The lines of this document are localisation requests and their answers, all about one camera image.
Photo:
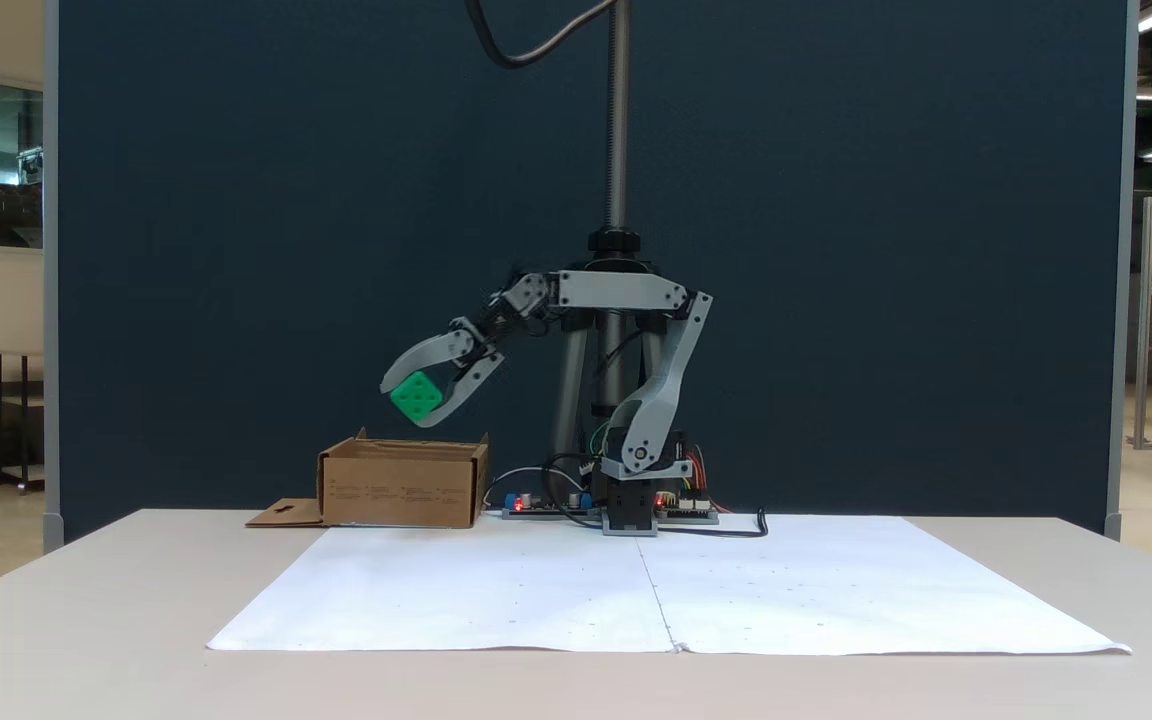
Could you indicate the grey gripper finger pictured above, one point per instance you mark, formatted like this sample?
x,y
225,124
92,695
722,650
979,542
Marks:
x,y
426,352
471,390

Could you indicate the green dice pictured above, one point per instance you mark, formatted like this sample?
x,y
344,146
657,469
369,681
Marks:
x,y
416,396

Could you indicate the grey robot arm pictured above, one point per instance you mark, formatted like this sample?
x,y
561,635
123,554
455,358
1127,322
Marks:
x,y
621,290

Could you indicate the brown cardboard box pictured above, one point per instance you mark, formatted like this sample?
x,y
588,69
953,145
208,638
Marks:
x,y
401,490

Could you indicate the blue circuit board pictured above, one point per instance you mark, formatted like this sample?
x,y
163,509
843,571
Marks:
x,y
536,505

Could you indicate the white paper sheet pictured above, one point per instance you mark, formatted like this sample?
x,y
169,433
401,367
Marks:
x,y
456,590
886,590

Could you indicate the dark blue partition panel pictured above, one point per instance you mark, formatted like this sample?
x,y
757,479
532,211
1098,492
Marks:
x,y
236,250

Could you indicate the black shelf rack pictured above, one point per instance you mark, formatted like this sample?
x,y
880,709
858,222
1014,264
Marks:
x,y
11,420

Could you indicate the camera stand metal pole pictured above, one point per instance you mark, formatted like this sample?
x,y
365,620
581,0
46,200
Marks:
x,y
618,150

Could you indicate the wall window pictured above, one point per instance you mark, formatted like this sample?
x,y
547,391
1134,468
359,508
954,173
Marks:
x,y
14,160

